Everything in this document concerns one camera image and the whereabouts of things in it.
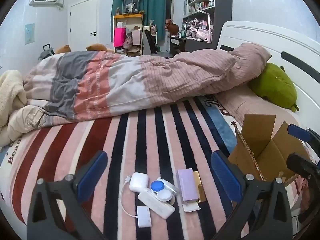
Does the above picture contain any blue wall poster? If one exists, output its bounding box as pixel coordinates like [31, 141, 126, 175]
[24, 23, 35, 45]

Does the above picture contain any cream fleece blanket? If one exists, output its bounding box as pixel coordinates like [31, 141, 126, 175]
[0, 69, 27, 128]

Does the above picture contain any beige quilt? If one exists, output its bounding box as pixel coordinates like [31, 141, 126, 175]
[0, 105, 48, 148]

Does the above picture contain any green plush toy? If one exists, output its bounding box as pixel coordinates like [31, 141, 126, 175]
[248, 62, 300, 112]

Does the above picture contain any grey chair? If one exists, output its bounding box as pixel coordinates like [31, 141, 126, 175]
[143, 30, 173, 58]

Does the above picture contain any tall bookshelf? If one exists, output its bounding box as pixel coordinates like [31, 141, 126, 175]
[182, 0, 233, 52]

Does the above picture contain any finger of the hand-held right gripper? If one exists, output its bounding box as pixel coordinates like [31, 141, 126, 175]
[286, 154, 320, 180]
[287, 124, 320, 147]

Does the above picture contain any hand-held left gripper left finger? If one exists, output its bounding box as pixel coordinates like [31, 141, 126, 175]
[26, 150, 108, 240]

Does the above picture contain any striped fleece blanket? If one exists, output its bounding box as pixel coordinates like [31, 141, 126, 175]
[0, 94, 313, 240]

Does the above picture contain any glass display case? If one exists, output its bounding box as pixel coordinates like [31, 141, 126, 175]
[121, 0, 140, 14]

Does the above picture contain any white oblong case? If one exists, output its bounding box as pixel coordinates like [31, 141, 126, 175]
[137, 191, 175, 219]

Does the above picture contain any dark suitcase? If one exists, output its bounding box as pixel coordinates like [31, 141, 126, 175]
[39, 44, 55, 62]

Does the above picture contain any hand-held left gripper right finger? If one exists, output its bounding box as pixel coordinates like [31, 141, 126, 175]
[211, 150, 293, 240]

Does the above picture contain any pink and grey striped duvet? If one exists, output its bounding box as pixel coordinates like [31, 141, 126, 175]
[24, 42, 272, 123]

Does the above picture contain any wooden shelf unit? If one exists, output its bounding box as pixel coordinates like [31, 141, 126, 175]
[113, 14, 144, 55]

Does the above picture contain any pink cup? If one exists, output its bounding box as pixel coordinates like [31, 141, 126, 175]
[114, 27, 127, 47]

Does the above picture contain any blue and white lens case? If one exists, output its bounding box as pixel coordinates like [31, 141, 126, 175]
[150, 177, 178, 202]

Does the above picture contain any window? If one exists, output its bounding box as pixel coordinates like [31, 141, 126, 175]
[165, 0, 175, 18]

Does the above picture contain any white bed headboard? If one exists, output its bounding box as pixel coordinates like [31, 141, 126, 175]
[216, 21, 320, 140]

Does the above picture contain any brown plush toy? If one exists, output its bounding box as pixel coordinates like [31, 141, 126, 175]
[54, 45, 72, 55]
[86, 44, 114, 53]

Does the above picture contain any white earbuds case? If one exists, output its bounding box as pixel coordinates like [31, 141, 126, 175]
[129, 172, 149, 193]

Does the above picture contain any desk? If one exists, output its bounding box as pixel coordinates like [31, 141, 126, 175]
[166, 34, 188, 55]

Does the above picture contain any teal curtain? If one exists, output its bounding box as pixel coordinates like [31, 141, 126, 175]
[111, 0, 167, 39]

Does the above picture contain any purple box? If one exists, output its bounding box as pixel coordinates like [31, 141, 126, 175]
[177, 169, 202, 213]

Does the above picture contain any white door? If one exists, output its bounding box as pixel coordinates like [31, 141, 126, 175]
[68, 0, 98, 53]

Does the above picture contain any white adapter with cable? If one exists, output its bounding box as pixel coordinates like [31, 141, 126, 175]
[120, 175, 152, 228]

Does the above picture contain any gold box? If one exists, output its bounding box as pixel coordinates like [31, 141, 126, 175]
[192, 171, 207, 203]

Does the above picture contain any cardboard box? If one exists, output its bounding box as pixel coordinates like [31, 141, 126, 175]
[228, 114, 312, 184]

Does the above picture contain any pink pillow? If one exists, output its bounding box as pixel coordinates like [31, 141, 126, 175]
[217, 87, 300, 140]

